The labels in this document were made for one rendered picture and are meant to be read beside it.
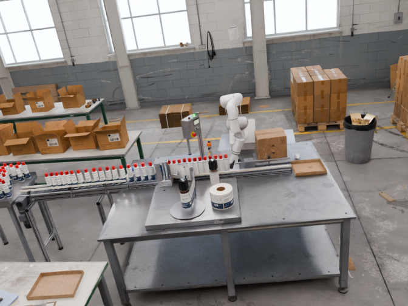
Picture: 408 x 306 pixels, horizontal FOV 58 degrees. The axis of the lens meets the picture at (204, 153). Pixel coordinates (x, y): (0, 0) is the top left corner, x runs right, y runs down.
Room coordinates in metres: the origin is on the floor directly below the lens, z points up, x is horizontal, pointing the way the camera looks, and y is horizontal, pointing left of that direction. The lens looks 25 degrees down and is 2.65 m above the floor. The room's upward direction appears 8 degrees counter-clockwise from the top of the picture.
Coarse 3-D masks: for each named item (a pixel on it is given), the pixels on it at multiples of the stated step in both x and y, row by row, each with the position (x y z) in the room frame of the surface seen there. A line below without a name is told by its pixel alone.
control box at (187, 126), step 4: (188, 116) 3.45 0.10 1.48; (196, 116) 3.42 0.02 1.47; (180, 120) 3.37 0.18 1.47; (184, 120) 3.34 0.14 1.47; (188, 120) 3.32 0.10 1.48; (192, 120) 3.35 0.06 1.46; (184, 124) 3.34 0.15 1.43; (188, 124) 3.31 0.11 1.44; (192, 124) 3.35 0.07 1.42; (196, 124) 3.39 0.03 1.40; (184, 128) 3.35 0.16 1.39; (188, 128) 3.31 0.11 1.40; (192, 128) 3.34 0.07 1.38; (184, 132) 3.35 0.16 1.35; (188, 132) 3.32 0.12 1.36; (192, 132) 3.33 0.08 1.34; (196, 132) 3.37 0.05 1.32; (200, 132) 3.42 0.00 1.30; (184, 136) 3.36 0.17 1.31; (188, 136) 3.32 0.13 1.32; (192, 136) 3.32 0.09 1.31
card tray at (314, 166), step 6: (294, 162) 3.36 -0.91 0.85; (300, 162) 3.35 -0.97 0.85; (306, 162) 3.35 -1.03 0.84; (312, 162) 3.34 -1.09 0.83; (318, 162) 3.32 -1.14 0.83; (294, 168) 3.26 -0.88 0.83; (300, 168) 3.25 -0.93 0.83; (306, 168) 3.23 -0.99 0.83; (312, 168) 3.21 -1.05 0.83; (318, 168) 3.20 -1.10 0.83; (324, 168) 3.16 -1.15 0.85; (294, 174) 3.14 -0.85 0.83; (300, 174) 3.10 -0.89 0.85; (306, 174) 3.10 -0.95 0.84; (312, 174) 3.09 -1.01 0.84
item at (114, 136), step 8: (104, 128) 4.84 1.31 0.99; (112, 128) 4.83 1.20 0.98; (120, 128) 4.82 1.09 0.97; (96, 136) 4.61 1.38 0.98; (104, 136) 4.58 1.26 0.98; (112, 136) 4.56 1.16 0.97; (120, 136) 4.55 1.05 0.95; (128, 136) 4.81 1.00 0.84; (104, 144) 4.58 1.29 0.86; (112, 144) 4.57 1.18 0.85; (120, 144) 4.56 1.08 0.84
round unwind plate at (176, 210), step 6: (174, 204) 2.82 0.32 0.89; (180, 204) 2.80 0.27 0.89; (192, 204) 2.78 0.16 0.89; (198, 204) 2.76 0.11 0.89; (204, 204) 2.75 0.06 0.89; (174, 210) 2.72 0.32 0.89; (180, 210) 2.71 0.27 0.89; (192, 210) 2.68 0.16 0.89; (198, 210) 2.67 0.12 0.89; (174, 216) 2.63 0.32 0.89; (180, 216) 2.62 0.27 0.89; (186, 216) 2.60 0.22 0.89; (192, 216) 2.59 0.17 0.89
